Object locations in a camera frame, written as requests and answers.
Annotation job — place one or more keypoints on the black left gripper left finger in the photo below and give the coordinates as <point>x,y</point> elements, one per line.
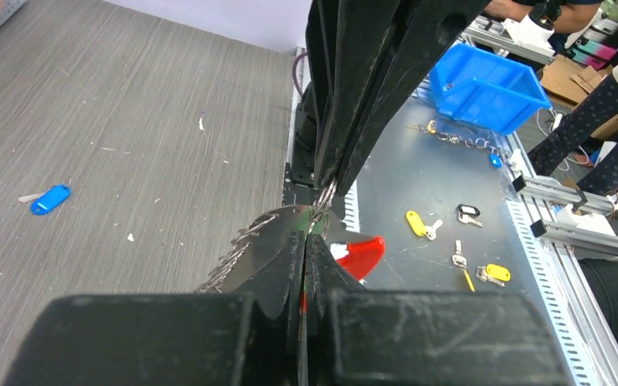
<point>151,339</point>

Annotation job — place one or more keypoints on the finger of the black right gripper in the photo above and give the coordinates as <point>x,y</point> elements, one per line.
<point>351,45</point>
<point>431,31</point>

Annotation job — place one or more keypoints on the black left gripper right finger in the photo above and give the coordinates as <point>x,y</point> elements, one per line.
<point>359,336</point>

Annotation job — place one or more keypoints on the red key tag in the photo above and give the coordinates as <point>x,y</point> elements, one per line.
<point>363,256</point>

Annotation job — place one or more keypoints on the green key tag key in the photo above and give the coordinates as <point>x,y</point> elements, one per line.
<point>304,219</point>

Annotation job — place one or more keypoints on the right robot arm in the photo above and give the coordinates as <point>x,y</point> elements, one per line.
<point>301,128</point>

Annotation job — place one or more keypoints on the blue plastic bin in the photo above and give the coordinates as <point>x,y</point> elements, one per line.
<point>479,88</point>

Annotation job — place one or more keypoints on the yellow tag key lower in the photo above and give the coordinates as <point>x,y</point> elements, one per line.
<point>459,260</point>

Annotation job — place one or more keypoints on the yellow tag key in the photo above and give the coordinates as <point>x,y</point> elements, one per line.
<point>422,229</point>
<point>496,274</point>
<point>459,260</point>

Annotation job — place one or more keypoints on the person in background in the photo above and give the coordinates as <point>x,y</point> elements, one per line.
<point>565,17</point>

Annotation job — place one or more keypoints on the small blue tag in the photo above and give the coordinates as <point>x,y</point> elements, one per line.
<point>495,160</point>

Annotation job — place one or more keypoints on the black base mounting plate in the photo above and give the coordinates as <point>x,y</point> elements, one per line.
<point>346,207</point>

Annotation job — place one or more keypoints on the cardboard box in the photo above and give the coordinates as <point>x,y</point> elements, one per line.
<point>570,83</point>

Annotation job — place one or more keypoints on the yellow tag key right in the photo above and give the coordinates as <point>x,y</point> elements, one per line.
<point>496,274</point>

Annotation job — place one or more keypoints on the black tag key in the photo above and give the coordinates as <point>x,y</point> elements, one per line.
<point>468,214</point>

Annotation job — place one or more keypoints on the blue key tag key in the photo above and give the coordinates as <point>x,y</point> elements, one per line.
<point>43,203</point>

